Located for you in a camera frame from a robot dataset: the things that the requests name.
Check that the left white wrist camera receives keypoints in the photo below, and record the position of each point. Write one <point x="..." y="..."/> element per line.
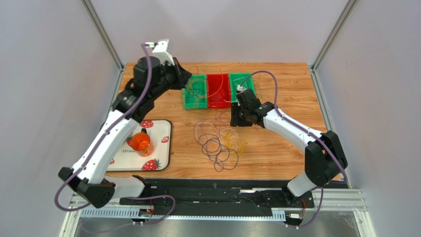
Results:
<point x="161" y="50"/>

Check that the aluminium frame rail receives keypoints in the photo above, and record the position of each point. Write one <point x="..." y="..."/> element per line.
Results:
<point x="347" y="205"/>

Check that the red plastic bin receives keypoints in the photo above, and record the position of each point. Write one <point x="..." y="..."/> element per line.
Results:
<point x="219" y="92"/>

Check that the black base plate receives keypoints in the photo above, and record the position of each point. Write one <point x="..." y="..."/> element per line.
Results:
<point x="217" y="197"/>

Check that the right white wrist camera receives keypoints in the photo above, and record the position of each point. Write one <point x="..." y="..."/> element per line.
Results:
<point x="240" y="88"/>

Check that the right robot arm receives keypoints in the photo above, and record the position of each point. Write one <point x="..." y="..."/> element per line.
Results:
<point x="324" y="157"/>

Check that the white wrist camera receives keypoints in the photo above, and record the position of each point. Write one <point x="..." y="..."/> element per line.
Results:
<point x="240" y="88"/>
<point x="161" y="50"/>

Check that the strawberry print white tray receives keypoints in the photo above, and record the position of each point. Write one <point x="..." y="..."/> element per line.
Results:
<point x="160" y="134"/>

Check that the orange mug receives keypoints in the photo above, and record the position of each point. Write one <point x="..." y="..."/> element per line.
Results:
<point x="142" y="143"/>

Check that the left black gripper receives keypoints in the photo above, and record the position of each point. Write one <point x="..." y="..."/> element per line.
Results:
<point x="181" y="75"/>

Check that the left green plastic bin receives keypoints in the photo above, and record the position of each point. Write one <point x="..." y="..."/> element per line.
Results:
<point x="195" y="93"/>

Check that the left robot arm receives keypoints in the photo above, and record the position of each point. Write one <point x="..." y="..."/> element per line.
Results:
<point x="87" y="177"/>

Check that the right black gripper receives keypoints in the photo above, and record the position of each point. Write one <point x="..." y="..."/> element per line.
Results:
<point x="241" y="109"/>

